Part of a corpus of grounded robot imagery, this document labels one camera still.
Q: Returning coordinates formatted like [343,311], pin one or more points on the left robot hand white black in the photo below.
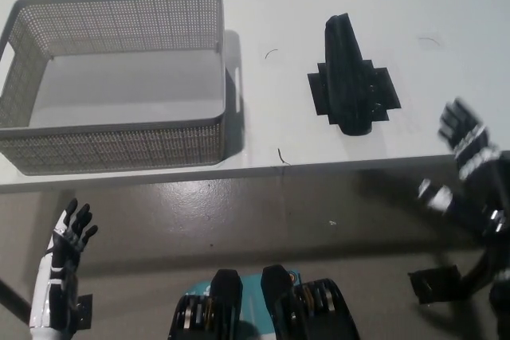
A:
[56,268]

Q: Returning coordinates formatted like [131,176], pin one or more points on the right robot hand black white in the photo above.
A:
[474,149]

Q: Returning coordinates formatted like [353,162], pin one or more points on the grey perforated metal basket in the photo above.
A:
[119,145]

